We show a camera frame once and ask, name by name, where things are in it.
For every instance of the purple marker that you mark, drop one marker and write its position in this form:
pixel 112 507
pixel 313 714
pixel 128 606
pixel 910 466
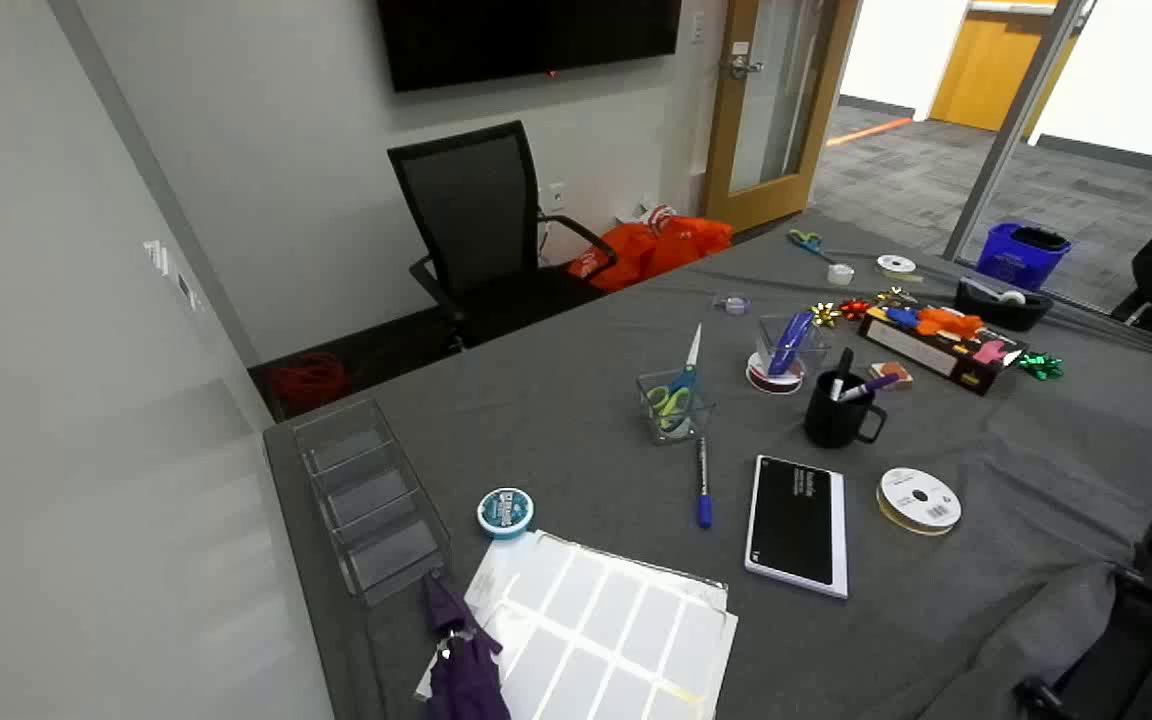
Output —
pixel 856 391

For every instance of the small clear plastic cup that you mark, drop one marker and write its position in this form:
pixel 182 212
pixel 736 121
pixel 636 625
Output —
pixel 733 307

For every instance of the clear glass cup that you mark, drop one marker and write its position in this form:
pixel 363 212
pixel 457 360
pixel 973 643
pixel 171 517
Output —
pixel 779 348

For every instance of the blue marker in glass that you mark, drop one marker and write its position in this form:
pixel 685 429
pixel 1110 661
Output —
pixel 789 342

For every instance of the black mug cup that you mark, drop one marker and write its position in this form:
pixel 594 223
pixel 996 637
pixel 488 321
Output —
pixel 839 416

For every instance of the black marker in cup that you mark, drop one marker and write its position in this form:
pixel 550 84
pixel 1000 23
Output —
pixel 845 360

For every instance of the grey table cloth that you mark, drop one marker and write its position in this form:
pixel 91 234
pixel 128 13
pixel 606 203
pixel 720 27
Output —
pixel 578 441

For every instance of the clear square pen holder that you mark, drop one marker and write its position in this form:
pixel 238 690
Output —
pixel 671 406

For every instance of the white blue pen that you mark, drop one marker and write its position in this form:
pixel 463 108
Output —
pixel 690 353

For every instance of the orange bag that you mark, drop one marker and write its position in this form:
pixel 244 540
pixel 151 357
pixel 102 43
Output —
pixel 656 249

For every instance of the teal tape roll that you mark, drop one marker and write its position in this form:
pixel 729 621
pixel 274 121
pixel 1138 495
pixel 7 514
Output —
pixel 505 514

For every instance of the black mesh office chair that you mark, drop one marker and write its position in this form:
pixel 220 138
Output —
pixel 476 212

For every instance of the clear plastic tray organizer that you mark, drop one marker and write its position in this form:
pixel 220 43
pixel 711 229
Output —
pixel 369 500

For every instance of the wooden door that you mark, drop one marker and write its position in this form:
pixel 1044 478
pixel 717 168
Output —
pixel 736 144

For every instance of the red floor object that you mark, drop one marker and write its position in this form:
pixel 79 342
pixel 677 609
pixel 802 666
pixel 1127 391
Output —
pixel 308 382

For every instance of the black notebook white edge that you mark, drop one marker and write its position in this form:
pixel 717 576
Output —
pixel 797 521

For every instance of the white label sheets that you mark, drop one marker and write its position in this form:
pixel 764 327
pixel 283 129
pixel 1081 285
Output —
pixel 602 632

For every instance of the small clear tape roll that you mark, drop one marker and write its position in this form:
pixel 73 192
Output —
pixel 843 273

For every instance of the red gift bow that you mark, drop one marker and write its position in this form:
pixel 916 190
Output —
pixel 856 310

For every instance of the small tan box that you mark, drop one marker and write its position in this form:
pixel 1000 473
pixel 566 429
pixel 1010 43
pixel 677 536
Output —
pixel 895 374

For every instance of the purple cloth bundle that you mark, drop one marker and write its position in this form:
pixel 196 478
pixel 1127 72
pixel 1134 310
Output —
pixel 463 661

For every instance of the blue gift bow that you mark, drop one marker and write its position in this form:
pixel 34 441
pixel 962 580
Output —
pixel 902 316

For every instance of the white ribbon spool gold edge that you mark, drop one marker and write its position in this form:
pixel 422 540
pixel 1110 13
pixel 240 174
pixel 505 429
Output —
pixel 916 500
pixel 897 267

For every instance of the orange gift bow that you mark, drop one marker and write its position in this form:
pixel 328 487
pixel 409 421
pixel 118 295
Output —
pixel 950 321

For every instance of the pink gift bow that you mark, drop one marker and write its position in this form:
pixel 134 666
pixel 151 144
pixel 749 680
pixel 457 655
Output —
pixel 994 348

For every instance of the black tape dispenser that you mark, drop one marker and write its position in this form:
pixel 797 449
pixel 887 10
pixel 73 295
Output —
pixel 1000 310

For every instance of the blue bin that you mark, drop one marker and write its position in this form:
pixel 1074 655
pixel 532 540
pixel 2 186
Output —
pixel 1022 254

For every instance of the green gift bow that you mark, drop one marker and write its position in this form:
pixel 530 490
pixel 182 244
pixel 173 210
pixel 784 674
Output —
pixel 1041 364

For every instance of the metal pole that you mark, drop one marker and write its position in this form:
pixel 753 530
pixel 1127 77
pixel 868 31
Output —
pixel 1010 132

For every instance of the black wall television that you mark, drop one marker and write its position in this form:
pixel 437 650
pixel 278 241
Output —
pixel 523 37

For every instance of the white wall socket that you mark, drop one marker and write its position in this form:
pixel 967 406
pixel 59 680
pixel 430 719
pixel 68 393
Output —
pixel 164 267

